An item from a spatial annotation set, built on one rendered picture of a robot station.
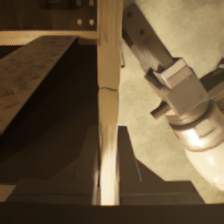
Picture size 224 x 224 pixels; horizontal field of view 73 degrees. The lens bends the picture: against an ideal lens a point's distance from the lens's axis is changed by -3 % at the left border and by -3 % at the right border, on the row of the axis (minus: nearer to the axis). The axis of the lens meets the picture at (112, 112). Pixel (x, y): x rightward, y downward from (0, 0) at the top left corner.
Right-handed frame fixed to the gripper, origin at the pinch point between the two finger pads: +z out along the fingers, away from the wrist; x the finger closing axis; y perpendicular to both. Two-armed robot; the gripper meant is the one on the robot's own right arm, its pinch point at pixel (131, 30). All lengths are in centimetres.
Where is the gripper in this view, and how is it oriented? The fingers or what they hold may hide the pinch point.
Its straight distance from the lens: 26.7
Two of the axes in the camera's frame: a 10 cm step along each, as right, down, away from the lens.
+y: -7.7, 5.9, 2.4
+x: 0.2, -3.5, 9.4
